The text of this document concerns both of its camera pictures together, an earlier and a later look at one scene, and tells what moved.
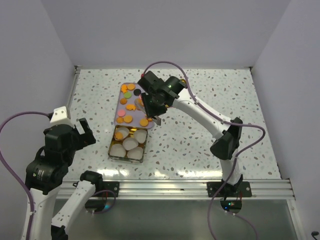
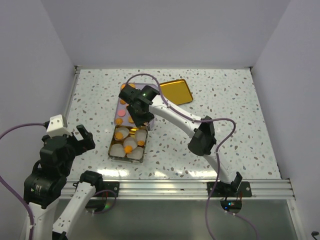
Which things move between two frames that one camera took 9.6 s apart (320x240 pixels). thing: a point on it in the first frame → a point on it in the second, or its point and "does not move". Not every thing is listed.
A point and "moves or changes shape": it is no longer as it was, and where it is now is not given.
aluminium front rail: x=272 y=189 does not move
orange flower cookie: x=118 y=135 does not move
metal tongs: x=139 y=105 moves or changes shape
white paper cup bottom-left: x=117 y=150 does not move
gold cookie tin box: x=128 y=143 does not move
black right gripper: x=149 y=110 → x=139 y=120
